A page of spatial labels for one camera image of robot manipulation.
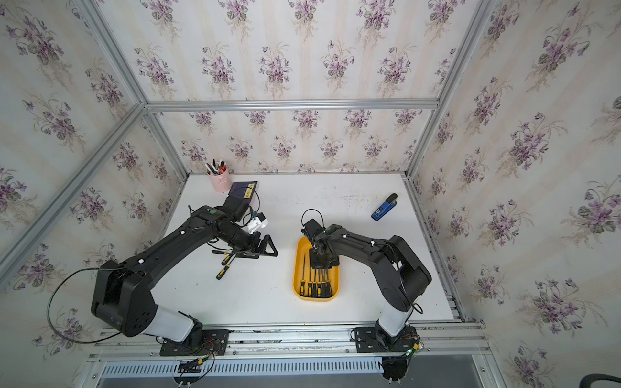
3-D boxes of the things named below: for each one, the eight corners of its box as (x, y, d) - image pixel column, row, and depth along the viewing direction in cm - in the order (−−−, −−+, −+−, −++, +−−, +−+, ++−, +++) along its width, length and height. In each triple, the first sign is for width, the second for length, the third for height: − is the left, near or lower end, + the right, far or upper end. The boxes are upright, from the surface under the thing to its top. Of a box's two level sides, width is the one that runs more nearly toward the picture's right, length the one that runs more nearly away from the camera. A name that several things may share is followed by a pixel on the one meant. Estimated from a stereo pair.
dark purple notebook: (228, 203, 111) (226, 200, 109) (233, 185, 119) (232, 181, 117) (252, 203, 111) (251, 200, 109) (256, 185, 119) (255, 181, 117)
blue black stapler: (377, 222, 104) (380, 215, 100) (371, 217, 106) (373, 210, 102) (396, 203, 111) (400, 196, 107) (390, 199, 113) (393, 192, 108)
